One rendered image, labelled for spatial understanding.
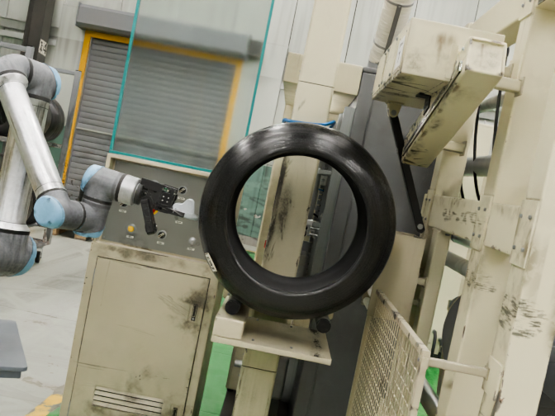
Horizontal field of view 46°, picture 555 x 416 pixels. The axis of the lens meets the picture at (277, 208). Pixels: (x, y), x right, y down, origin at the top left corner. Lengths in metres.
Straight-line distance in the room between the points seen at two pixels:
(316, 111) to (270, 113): 9.06
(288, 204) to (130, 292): 0.83
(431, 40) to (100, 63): 10.64
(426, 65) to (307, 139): 0.41
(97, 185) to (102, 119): 9.97
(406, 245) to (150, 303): 1.10
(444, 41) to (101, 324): 1.80
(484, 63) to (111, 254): 1.72
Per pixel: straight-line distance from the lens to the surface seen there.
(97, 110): 12.08
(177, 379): 2.85
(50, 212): 1.99
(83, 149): 12.13
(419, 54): 1.77
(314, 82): 2.35
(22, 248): 2.40
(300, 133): 1.93
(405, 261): 2.31
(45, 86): 2.40
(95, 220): 2.09
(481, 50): 1.71
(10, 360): 2.23
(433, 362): 1.57
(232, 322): 2.02
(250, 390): 2.46
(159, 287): 2.77
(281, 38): 11.66
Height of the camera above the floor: 1.32
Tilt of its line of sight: 3 degrees down
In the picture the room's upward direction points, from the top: 11 degrees clockwise
